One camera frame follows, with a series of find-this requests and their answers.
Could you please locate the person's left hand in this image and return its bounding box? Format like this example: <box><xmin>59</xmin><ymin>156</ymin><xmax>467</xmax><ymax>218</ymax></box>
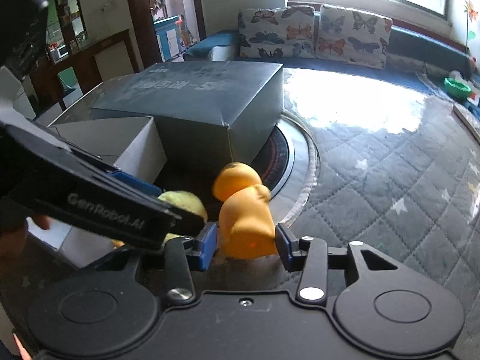
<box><xmin>0</xmin><ymin>214</ymin><xmax>51</xmax><ymax>267</ymax></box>

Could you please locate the round black built-in hotplate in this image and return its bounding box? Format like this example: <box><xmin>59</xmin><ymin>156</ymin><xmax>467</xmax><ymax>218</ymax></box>
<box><xmin>210</xmin><ymin>112</ymin><xmax>319</xmax><ymax>229</ymax></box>

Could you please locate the yellow-green rubber toy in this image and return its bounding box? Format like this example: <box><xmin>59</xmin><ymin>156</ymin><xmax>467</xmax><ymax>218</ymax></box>
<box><xmin>112</xmin><ymin>190</ymin><xmax>209</xmax><ymax>249</ymax></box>

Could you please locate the blue bathroom cabinet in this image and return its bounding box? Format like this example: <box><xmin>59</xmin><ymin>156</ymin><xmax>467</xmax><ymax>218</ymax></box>
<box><xmin>153</xmin><ymin>15</ymin><xmax>185</xmax><ymax>61</ymax></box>

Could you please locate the orange rubber duck toy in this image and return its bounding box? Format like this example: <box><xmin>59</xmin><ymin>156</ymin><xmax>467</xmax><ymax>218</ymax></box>
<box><xmin>213</xmin><ymin>162</ymin><xmax>279</xmax><ymax>260</ymax></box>

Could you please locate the dark grey printed box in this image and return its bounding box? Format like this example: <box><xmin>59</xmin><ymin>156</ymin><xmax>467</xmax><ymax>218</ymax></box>
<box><xmin>90</xmin><ymin>61</ymin><xmax>284</xmax><ymax>166</ymax></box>

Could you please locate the green bowl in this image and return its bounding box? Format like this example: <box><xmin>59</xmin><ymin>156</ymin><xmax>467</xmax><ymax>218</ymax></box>
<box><xmin>444</xmin><ymin>77</ymin><xmax>473</xmax><ymax>98</ymax></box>

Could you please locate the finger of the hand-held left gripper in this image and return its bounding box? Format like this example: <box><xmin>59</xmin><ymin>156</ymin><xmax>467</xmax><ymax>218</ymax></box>
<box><xmin>170</xmin><ymin>212</ymin><xmax>206</xmax><ymax>238</ymax></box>
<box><xmin>71</xmin><ymin>147</ymin><xmax>163</xmax><ymax>199</ymax></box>

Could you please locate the dark wooden door frame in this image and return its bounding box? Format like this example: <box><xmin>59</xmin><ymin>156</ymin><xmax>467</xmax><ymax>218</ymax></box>
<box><xmin>123</xmin><ymin>0</ymin><xmax>207</xmax><ymax>74</ymax></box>

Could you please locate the dark wooden side table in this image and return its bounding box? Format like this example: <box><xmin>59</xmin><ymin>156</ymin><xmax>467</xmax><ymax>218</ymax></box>
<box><xmin>28</xmin><ymin>29</ymin><xmax>141</xmax><ymax>111</ymax></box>

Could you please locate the colourful pinwheel flower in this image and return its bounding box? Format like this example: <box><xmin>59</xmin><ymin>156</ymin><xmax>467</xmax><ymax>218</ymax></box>
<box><xmin>463</xmin><ymin>0</ymin><xmax>480</xmax><ymax>55</ymax></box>

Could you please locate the white cardboard box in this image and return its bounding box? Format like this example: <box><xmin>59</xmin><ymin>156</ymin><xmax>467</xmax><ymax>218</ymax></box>
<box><xmin>26</xmin><ymin>116</ymin><xmax>168</xmax><ymax>269</ymax></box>

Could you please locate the white microwave oven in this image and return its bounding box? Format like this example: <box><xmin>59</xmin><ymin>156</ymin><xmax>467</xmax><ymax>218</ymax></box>
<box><xmin>49</xmin><ymin>45</ymin><xmax>70</xmax><ymax>63</ymax></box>

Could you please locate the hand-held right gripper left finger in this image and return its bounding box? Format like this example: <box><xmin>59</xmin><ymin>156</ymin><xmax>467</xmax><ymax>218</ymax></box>
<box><xmin>163</xmin><ymin>222</ymin><xmax>219</xmax><ymax>305</ymax></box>

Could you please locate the dark wooden shelf cabinet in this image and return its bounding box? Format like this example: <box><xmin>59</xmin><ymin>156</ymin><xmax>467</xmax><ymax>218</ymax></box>
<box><xmin>41</xmin><ymin>0</ymin><xmax>91</xmax><ymax>53</ymax></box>

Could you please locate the grey quilted desktop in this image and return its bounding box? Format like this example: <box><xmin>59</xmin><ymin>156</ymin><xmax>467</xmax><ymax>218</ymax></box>
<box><xmin>0</xmin><ymin>65</ymin><xmax>480</xmax><ymax>360</ymax></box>

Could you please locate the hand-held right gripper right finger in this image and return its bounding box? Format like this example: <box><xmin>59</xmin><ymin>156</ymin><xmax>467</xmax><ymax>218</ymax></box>
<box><xmin>275</xmin><ymin>223</ymin><xmax>399</xmax><ymax>303</ymax></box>

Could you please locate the blue sofa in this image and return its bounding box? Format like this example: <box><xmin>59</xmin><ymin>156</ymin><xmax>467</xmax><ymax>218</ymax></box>
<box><xmin>183</xmin><ymin>7</ymin><xmax>480</xmax><ymax>121</ymax></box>

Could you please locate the butterfly print cushion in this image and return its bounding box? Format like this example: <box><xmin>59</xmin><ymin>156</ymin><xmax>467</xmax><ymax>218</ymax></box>
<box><xmin>315</xmin><ymin>4</ymin><xmax>393</xmax><ymax>70</ymax></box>
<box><xmin>238</xmin><ymin>5</ymin><xmax>316</xmax><ymax>59</ymax></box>

